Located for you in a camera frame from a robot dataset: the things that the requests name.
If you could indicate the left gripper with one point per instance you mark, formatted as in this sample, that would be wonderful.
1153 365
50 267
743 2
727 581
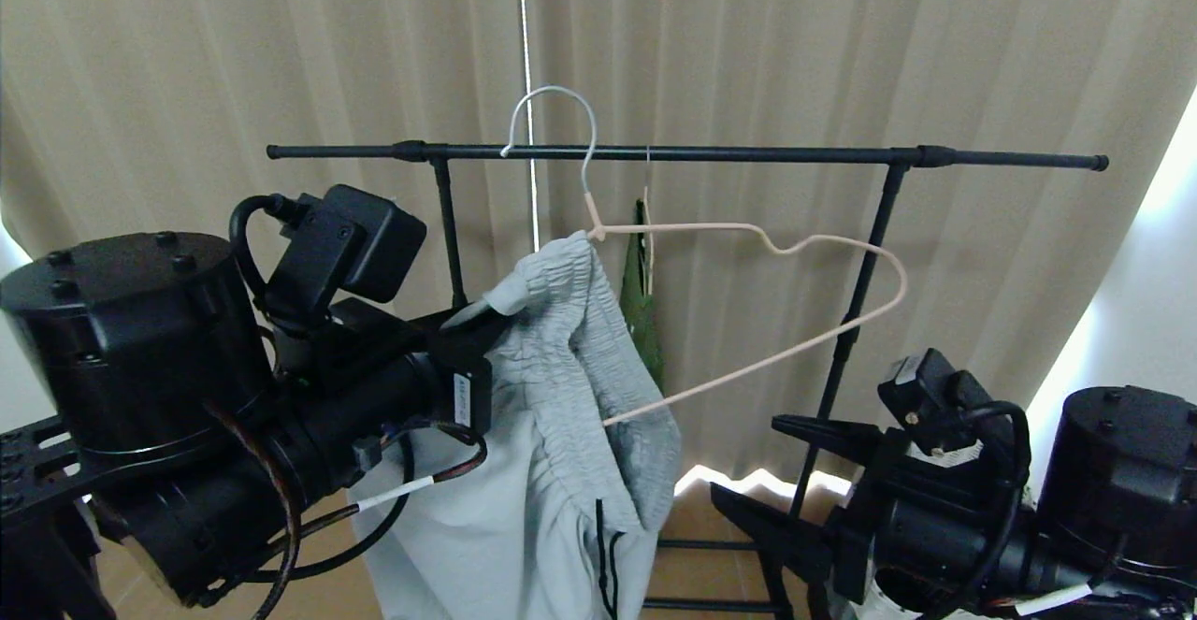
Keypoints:
374 405

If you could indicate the black clothes rack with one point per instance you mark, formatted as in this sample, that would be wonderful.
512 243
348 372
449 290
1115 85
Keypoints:
748 153

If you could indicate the pink clothes hanger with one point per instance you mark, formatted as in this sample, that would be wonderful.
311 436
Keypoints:
647 227
842 244

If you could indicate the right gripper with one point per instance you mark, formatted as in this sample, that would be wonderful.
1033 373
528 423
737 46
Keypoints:
935 536

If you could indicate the beige curtain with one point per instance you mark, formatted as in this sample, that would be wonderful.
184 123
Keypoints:
234 59

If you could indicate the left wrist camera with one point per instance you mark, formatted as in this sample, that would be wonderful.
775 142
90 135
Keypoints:
355 237

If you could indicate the green shirt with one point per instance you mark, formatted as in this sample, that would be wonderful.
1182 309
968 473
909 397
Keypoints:
643 321

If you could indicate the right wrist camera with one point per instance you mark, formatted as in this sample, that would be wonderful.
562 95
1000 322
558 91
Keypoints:
935 396

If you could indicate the pale grey shorts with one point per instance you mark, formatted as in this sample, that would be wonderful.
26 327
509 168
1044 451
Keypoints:
561 358

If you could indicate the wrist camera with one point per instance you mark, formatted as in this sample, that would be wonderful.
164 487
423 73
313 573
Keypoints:
355 237
935 396

